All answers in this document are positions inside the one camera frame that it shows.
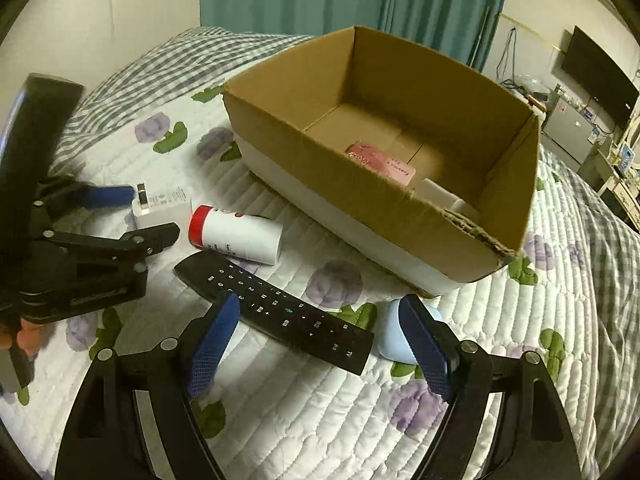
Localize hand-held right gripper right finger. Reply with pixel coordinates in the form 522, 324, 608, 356
397, 294, 583, 480

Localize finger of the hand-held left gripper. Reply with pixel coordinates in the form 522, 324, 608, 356
35, 176, 137, 214
49, 222, 181, 274

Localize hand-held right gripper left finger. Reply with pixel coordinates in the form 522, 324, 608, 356
54, 291, 242, 480

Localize white charger plug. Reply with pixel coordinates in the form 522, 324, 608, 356
132, 182, 194, 231

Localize black remote control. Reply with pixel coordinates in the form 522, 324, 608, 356
173, 249, 376, 376

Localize cardboard box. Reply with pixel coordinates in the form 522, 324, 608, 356
221, 25, 542, 297

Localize light blue earbuds case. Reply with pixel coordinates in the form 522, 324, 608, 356
375, 298, 444, 366

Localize white bottle with red cap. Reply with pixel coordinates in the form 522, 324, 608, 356
187, 204, 284, 266

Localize white floral quilt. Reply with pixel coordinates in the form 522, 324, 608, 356
0, 85, 617, 480

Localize grey checked bedsheet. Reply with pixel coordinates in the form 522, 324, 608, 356
50, 26, 640, 480

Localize white round container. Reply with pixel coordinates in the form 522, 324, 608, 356
448, 198, 481, 222

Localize white plastic case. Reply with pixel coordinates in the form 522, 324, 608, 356
414, 178, 456, 209

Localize pink card packet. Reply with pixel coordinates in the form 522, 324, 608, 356
345, 141, 419, 187

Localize white desk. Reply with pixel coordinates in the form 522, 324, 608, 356
577, 135, 640, 232

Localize silver mini fridge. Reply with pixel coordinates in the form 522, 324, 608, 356
542, 91, 604, 166

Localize black flat television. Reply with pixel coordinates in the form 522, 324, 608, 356
559, 25, 640, 130

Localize black wall cable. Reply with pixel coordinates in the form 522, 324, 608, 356
497, 27, 522, 87

